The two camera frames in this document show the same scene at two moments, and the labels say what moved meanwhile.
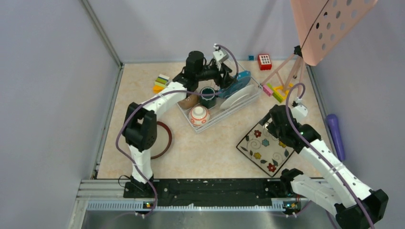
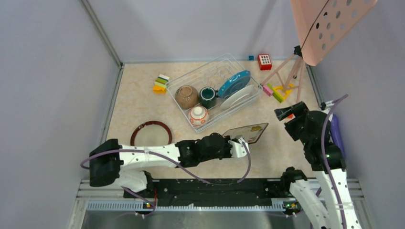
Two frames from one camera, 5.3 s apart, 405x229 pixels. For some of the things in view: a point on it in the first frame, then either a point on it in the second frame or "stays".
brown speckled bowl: [189, 101] stays
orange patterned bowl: [199, 116] stays
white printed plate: [238, 96] stays
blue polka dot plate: [241, 79] stays
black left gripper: [226, 79] to [229, 154]
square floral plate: [261, 147] to [250, 133]
